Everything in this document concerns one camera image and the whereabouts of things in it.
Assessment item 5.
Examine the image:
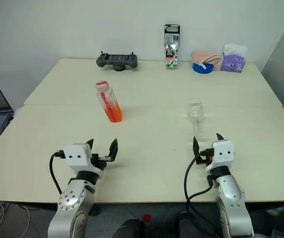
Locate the marker pen pack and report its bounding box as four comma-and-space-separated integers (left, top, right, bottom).
164, 24, 181, 70

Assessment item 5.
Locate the pink cloth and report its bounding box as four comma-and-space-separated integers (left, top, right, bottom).
190, 51, 222, 70

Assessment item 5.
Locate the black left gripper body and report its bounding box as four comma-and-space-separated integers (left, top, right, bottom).
90, 153, 114, 172

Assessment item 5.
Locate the dark grey handheld controller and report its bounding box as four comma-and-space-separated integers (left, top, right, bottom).
96, 51, 139, 72

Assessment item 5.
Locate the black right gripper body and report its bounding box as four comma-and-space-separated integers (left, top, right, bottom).
195, 148, 215, 166

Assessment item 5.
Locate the blue tape roll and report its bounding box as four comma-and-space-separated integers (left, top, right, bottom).
192, 62, 214, 74

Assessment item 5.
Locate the bottle with orange liquid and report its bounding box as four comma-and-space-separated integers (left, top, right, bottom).
96, 86, 123, 123

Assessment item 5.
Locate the dark rounded shape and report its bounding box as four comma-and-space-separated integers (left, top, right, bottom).
178, 212, 217, 238
112, 218, 145, 238

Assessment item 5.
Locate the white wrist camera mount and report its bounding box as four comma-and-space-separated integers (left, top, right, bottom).
61, 143, 105, 178
205, 140, 235, 173

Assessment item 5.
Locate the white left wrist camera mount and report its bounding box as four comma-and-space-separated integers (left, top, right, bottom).
61, 143, 105, 178

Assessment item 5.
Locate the purple tissue pack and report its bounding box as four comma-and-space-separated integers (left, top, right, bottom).
220, 44, 247, 73

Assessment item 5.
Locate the clear wine glass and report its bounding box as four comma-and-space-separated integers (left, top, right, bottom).
187, 99, 207, 142

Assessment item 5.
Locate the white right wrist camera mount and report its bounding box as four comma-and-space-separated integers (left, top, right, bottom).
205, 140, 235, 173

